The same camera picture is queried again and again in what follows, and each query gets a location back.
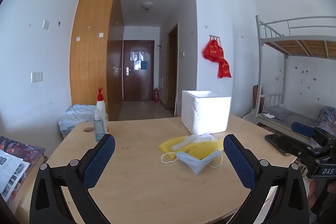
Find white lotion pump bottle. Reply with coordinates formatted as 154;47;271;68
96;88;108;133

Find ceiling lamp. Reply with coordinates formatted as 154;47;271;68
141;1;155;11

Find black smartphone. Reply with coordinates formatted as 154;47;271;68
264;134;289;156

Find white styrofoam box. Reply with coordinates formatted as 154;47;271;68
181;90;231;135

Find wooden wardrobe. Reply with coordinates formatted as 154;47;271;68
70;0;125;121

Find blue spray bottle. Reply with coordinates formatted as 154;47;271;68
93;109;106;142

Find wall light switch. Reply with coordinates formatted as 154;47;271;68
31;72;43;83

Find metal bunk bed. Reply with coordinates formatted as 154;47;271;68
252;16;335;138

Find dark brown entrance door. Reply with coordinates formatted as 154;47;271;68
123;40;154;102

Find patterned fabric magazine pile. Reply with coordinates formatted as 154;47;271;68
0;136;46;206

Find blue surgical face mask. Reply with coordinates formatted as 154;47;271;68
161;150;223;174

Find red hanging bags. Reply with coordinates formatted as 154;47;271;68
202;35;232;79

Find red fire extinguisher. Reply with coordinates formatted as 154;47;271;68
153;88;159;102

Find yellow foam fruit net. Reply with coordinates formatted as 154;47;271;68
159;136;223;159

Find side room door frame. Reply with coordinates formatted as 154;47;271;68
166;24;178;116

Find white foam strip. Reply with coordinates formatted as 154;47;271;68
170;136;195;151

